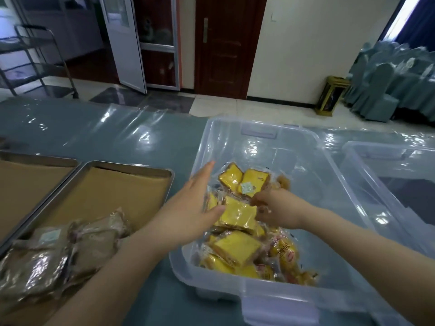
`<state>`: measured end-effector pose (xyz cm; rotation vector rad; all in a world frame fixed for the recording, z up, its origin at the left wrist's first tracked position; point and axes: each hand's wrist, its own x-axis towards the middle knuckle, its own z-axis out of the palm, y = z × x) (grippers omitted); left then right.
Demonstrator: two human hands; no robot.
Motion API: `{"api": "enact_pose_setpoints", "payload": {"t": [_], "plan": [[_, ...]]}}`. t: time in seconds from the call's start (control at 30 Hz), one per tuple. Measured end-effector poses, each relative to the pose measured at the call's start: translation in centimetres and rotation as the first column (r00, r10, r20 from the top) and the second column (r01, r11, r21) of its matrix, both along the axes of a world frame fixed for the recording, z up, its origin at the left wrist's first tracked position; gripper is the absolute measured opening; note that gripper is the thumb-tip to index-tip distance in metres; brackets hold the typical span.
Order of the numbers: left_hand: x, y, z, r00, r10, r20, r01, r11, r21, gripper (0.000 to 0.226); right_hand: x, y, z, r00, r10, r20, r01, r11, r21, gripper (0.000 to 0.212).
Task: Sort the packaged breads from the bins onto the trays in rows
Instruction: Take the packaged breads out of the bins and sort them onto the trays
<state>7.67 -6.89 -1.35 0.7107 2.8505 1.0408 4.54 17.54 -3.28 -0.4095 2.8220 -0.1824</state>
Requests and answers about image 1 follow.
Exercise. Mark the plastic covered teal tablecloth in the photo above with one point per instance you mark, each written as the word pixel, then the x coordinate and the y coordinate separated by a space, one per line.
pixel 102 132

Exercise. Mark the teal clothed banquet table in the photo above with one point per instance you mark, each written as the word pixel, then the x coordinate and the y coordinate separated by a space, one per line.
pixel 418 95

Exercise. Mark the group of teal covered chairs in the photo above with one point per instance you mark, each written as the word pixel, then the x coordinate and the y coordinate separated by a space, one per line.
pixel 374 98

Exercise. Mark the pile of brown cake packets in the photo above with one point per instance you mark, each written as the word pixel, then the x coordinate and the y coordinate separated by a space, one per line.
pixel 91 247

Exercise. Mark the metal trolley cart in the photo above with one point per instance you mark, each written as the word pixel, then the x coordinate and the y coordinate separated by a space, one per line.
pixel 23 44

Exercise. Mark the steel tray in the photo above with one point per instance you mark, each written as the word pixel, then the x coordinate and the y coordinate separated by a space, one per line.
pixel 136 168
pixel 40 158

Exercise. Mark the dark wooden door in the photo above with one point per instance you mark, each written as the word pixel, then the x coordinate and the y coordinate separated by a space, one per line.
pixel 231 64

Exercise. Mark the white framed door leaf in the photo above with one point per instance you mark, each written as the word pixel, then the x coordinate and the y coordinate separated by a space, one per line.
pixel 130 64

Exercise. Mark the dark blue curtain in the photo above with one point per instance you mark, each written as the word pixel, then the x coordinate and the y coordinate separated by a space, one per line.
pixel 419 27

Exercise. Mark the brown paper tray liner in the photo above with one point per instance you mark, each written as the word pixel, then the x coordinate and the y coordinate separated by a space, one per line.
pixel 112 196
pixel 27 190

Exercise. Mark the black mat with white shape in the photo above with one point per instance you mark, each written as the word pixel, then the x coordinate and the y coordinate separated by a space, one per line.
pixel 414 200

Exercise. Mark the person's left hand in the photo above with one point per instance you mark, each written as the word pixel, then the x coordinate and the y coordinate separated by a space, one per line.
pixel 180 220

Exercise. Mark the gold and black bin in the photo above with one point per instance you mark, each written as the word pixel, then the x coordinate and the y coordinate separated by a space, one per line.
pixel 329 98

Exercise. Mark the aluminium framed glass door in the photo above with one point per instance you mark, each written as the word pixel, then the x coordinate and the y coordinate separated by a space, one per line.
pixel 175 37

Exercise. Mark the person's right forearm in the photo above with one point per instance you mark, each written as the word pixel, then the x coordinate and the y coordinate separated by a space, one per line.
pixel 367 254

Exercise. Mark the yellow cake slice packets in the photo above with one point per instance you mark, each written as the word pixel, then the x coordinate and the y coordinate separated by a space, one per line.
pixel 238 213

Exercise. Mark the pile of small bun packets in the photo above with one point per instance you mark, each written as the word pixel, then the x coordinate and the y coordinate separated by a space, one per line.
pixel 285 251

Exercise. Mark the person's right hand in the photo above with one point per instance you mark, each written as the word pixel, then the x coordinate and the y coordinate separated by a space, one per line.
pixel 282 208

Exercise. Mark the glass partition with metal frame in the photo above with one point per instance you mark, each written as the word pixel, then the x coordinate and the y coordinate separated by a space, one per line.
pixel 78 37

